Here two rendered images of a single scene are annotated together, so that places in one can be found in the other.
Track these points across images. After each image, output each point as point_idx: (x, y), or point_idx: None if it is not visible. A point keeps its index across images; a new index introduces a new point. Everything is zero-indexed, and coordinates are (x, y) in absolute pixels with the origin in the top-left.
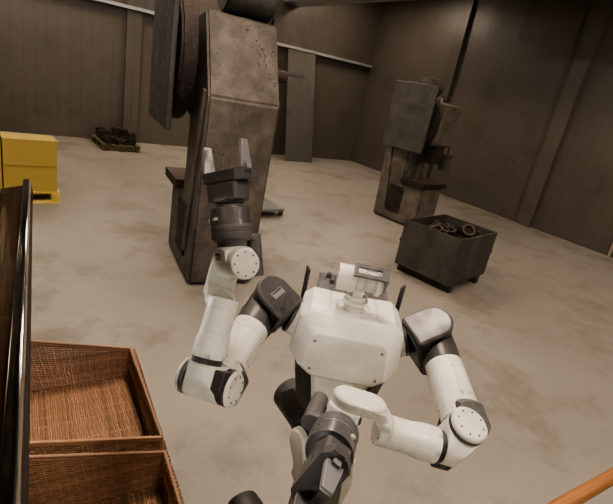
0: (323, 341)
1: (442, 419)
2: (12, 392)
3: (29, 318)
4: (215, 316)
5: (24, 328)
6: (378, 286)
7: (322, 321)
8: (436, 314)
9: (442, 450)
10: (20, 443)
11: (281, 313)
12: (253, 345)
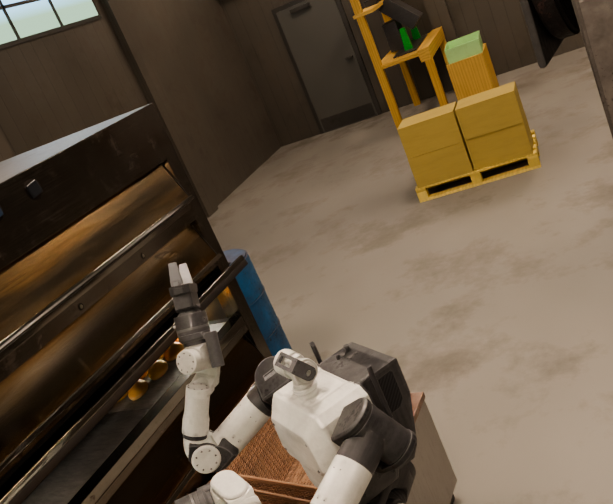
0: (277, 425)
1: None
2: (51, 447)
3: (114, 399)
4: (185, 402)
5: (92, 408)
6: (293, 376)
7: (276, 406)
8: (357, 406)
9: None
10: (30, 473)
11: (264, 395)
12: (240, 423)
